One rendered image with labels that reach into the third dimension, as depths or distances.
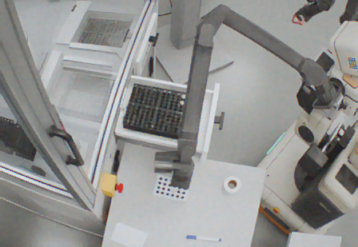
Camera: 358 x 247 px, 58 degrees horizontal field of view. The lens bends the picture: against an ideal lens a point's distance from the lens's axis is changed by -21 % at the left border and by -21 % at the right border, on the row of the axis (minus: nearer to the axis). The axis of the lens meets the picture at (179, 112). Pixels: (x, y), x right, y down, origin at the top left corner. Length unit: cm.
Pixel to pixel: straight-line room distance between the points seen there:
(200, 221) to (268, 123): 123
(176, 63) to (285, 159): 102
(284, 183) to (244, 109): 69
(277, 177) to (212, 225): 74
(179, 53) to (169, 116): 125
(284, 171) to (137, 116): 99
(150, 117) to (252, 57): 145
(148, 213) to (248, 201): 39
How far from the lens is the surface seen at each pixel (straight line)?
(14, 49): 55
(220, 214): 150
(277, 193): 209
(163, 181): 148
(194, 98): 119
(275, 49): 119
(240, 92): 262
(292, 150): 221
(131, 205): 149
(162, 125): 145
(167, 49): 270
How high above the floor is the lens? 220
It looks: 62 degrees down
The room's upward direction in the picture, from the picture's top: 6 degrees clockwise
